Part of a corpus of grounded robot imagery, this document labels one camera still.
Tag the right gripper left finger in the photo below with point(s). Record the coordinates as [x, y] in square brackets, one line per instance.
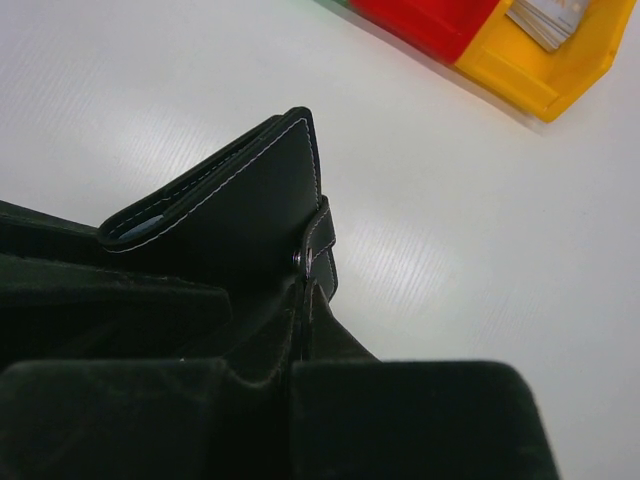
[210, 418]

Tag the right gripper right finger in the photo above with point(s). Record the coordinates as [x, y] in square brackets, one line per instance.
[352, 416]

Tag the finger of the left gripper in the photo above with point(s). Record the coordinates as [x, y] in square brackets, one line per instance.
[62, 298]

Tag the black leather card holder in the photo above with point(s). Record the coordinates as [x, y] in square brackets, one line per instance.
[252, 212]

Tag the silver cards in yellow bin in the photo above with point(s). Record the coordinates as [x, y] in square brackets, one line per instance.
[550, 23]

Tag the yellow plastic bin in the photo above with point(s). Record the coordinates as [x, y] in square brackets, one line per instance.
[506, 61]

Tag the red plastic bin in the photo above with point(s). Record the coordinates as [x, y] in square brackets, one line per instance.
[442, 29]

